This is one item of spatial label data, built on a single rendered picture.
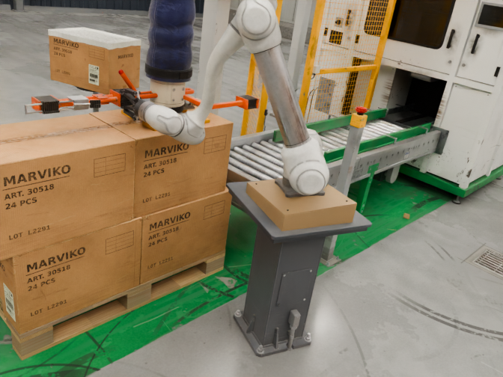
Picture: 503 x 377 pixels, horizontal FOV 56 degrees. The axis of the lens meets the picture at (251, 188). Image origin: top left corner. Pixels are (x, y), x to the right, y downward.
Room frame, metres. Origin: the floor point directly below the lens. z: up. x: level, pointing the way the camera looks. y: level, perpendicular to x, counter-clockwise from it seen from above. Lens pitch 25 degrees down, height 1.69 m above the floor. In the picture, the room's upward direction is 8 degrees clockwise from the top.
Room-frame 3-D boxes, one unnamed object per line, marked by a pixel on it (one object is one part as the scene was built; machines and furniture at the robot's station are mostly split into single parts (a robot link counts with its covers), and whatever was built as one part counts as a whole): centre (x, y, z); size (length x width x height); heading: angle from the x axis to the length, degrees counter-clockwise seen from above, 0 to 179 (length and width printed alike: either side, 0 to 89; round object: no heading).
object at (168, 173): (2.29, 0.49, 0.74); 0.60 x 0.40 x 0.40; 140
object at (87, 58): (3.94, 1.44, 0.82); 0.60 x 0.40 x 0.40; 69
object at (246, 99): (2.35, 0.08, 1.07); 0.09 x 0.08 x 0.05; 49
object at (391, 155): (3.28, -0.82, 0.50); 2.31 x 0.05 x 0.19; 139
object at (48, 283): (2.29, 0.87, 0.34); 1.20 x 1.00 x 0.40; 139
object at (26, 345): (2.29, 0.87, 0.07); 1.20 x 1.00 x 0.14; 139
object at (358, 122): (2.72, -0.56, 0.50); 0.07 x 0.07 x 1.00; 49
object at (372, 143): (3.59, -1.01, 0.60); 1.60 x 0.10 x 0.09; 139
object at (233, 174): (2.61, 0.19, 0.58); 0.70 x 0.03 x 0.06; 49
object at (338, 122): (3.94, -0.61, 0.60); 1.60 x 0.10 x 0.09; 139
